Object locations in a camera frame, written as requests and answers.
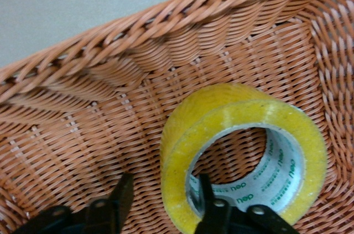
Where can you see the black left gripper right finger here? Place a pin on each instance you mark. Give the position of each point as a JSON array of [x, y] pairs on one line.
[[221, 220]]

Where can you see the brown wicker basket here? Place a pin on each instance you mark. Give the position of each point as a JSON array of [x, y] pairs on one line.
[[83, 106]]

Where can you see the yellow packing tape roll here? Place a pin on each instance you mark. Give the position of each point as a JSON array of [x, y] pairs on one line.
[[221, 101]]

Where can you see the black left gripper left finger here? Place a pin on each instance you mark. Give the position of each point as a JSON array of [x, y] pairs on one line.
[[105, 217]]

